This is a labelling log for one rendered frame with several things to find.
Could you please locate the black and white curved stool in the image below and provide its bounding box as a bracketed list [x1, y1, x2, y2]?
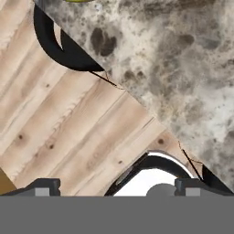
[104, 150, 196, 197]

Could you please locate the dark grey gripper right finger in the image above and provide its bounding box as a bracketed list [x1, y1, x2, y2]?
[174, 177, 234, 197]

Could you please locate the yellow-green round object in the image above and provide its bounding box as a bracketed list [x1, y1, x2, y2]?
[64, 0, 96, 4]

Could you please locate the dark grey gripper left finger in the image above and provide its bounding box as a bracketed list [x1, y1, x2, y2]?
[2, 178, 61, 197]

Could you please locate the brown wooden object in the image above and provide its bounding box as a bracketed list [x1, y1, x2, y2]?
[0, 168, 18, 196]

